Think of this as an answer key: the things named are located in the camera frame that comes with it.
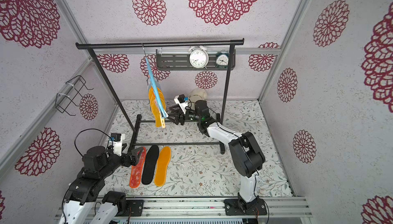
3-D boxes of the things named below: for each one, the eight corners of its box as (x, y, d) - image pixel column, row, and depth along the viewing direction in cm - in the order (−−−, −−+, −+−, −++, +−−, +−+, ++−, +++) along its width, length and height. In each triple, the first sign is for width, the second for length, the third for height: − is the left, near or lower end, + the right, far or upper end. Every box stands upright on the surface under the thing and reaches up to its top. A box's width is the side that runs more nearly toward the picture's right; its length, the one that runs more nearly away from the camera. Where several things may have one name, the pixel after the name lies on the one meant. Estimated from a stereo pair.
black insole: (141, 184, 83) (140, 183, 81) (149, 147, 97) (148, 145, 95) (153, 184, 83) (152, 183, 81) (159, 147, 97) (159, 145, 95)
